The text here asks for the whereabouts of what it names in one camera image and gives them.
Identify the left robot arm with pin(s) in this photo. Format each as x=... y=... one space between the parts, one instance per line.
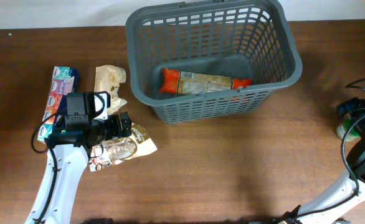
x=82 y=124

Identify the brown cookie bag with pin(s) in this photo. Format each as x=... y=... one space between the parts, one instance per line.
x=116 y=151

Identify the Kleenex tissue multipack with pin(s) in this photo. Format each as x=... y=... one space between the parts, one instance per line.
x=64 y=81

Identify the green lid jar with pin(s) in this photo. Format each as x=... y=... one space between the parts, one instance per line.
x=342 y=129

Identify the orange San Remo pasta pack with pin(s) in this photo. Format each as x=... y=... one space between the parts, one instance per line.
x=190 y=83

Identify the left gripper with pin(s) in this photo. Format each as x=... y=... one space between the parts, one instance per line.
x=116 y=130

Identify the beige snack bag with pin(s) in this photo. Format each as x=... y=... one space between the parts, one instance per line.
x=108 y=78

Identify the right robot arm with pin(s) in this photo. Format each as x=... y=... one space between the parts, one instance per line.
x=349 y=189

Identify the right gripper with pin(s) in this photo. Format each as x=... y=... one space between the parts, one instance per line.
x=349 y=105

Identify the grey plastic shopping basket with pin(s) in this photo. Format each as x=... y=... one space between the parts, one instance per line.
x=237 y=39

